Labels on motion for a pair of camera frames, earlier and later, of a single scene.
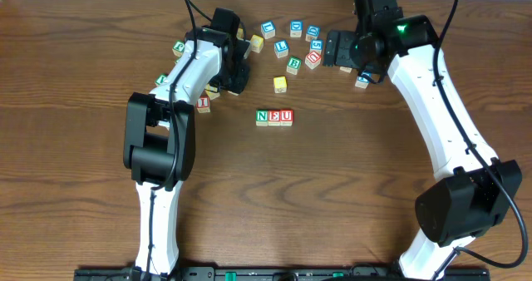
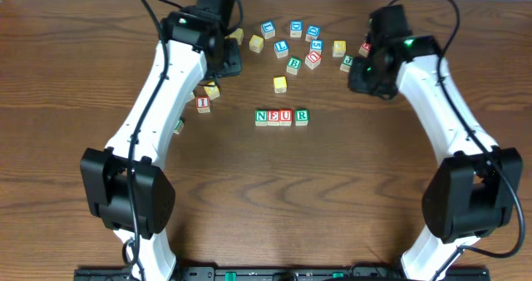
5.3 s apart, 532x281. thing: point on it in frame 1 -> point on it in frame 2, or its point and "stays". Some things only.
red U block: (286, 117) stays
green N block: (261, 118) stays
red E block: (273, 118) stays
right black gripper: (343, 49) -> (359, 80)
